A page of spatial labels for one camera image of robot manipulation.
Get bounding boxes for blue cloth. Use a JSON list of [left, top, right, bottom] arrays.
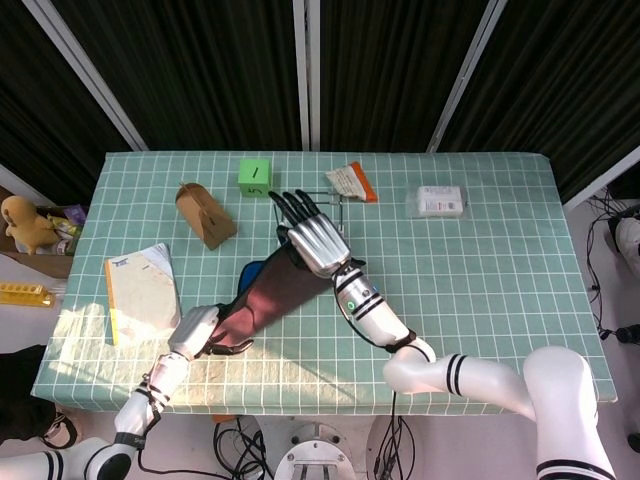
[[212, 225, 335, 347]]

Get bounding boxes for white plastic-wrapped pack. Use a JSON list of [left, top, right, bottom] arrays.
[[405, 184, 471, 220]]

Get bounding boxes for brown cardboard box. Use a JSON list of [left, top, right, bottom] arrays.
[[174, 182, 238, 250]]

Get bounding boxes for green checkered tablecloth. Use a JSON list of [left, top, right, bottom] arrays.
[[30, 151, 620, 417]]

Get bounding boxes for green number cube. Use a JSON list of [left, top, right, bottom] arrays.
[[237, 158, 273, 198]]

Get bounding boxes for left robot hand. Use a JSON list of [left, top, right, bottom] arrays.
[[167, 305, 254, 362]]

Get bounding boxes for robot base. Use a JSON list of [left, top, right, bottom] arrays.
[[273, 418, 357, 480]]

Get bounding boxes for yellow plastic rack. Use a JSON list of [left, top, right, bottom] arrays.
[[0, 281, 55, 308]]

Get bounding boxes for orange white snack packet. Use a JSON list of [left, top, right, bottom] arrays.
[[324, 160, 379, 204]]

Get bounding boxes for black cables under table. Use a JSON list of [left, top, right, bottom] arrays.
[[212, 415, 275, 480]]

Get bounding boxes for black floor cables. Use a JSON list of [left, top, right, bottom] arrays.
[[584, 185, 640, 349]]

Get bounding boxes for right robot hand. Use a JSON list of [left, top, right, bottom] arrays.
[[267, 189, 352, 280]]

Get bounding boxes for cardboard box with items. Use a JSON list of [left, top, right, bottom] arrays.
[[0, 185, 90, 280]]

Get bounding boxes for metal wire rack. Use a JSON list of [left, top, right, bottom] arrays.
[[272, 190, 347, 236]]

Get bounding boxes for yellow plush toy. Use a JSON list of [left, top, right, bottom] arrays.
[[0, 195, 60, 257]]

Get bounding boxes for white booklet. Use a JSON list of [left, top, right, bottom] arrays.
[[103, 242, 183, 347]]

